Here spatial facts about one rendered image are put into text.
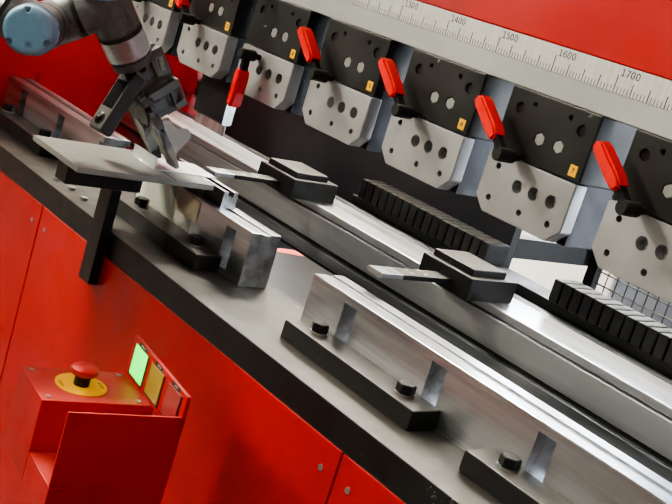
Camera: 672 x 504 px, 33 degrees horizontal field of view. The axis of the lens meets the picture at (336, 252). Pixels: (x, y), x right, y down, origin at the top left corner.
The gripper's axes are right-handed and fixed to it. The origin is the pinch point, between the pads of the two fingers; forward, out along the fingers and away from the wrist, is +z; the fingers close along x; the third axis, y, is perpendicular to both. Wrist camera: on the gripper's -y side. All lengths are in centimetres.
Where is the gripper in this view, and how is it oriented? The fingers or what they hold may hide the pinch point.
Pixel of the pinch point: (162, 159)
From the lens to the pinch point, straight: 204.3
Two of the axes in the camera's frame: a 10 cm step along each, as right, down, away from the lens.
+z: 2.6, 7.6, 5.9
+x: -5.9, -3.6, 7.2
